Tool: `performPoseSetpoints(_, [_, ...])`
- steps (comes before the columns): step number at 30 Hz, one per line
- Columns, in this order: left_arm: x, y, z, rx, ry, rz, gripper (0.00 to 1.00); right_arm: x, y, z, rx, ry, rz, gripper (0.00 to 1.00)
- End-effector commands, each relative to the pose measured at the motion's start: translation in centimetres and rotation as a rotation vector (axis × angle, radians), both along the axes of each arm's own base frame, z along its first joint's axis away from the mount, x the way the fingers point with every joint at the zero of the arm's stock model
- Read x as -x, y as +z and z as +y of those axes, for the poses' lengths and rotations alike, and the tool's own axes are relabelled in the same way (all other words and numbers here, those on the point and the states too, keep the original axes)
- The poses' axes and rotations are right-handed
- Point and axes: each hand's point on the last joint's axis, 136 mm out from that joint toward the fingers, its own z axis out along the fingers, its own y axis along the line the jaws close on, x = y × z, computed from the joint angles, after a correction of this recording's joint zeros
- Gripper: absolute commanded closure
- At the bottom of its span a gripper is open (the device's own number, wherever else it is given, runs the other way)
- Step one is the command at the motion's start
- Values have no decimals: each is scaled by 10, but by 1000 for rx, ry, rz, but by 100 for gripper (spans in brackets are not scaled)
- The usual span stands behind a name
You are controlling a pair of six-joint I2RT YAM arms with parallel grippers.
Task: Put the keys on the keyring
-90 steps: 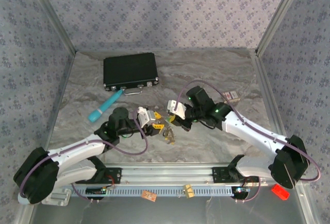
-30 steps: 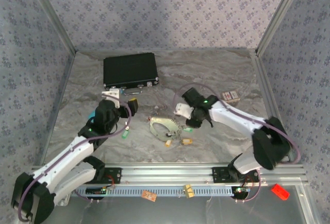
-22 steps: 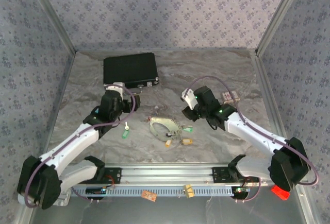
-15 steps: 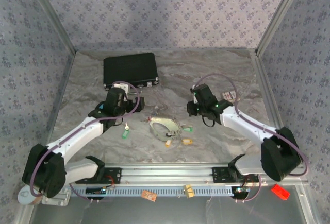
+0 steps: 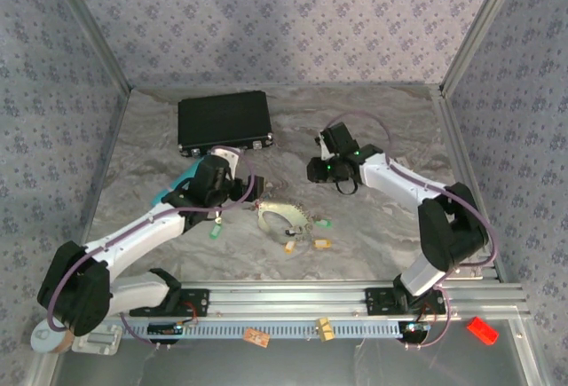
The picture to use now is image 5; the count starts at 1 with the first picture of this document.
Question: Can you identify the left circuit board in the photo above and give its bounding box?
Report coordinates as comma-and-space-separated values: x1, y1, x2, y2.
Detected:
147, 321, 185, 336

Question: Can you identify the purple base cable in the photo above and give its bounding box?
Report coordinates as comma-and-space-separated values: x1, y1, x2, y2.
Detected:
118, 312, 173, 351
404, 295, 452, 351

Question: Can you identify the grey slotted cable duct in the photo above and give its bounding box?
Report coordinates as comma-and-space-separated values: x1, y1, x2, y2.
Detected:
120, 318, 406, 342

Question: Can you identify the aluminium table edge rail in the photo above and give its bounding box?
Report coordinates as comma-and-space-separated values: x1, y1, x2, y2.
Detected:
79, 87, 133, 249
432, 85, 533, 316

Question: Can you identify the black case with metal handle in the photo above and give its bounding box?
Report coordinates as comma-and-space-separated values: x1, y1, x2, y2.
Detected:
177, 90, 275, 159

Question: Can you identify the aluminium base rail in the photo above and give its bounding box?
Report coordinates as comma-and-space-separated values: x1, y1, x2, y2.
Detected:
47, 280, 533, 321

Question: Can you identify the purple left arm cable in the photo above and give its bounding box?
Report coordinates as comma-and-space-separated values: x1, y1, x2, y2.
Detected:
46, 146, 257, 333

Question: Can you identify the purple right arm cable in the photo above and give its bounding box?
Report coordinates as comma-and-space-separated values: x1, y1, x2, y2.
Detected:
322, 112, 497, 272

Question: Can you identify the tan wooden block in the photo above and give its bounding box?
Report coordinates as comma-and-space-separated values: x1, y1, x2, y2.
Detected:
313, 317, 336, 343

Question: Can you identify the white plastic holder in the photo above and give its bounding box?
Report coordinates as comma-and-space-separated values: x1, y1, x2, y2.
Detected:
71, 322, 123, 356

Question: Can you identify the metal key organiser with rings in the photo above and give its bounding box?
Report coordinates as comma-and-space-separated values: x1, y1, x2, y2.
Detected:
256, 198, 319, 245

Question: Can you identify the teal plastic tube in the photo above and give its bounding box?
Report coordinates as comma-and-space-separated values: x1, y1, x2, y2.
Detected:
151, 164, 201, 208

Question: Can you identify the red plastic block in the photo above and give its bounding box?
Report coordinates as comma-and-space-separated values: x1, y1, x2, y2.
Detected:
465, 316, 501, 346

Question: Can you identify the green key tag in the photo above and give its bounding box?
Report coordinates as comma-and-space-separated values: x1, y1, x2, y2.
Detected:
209, 209, 225, 240

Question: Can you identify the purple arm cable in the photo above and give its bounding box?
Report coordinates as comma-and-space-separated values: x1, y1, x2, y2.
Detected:
46, 146, 257, 333
322, 112, 497, 272

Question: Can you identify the aluminium frame post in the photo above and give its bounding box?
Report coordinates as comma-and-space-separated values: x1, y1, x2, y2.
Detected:
438, 0, 527, 97
43, 0, 134, 92

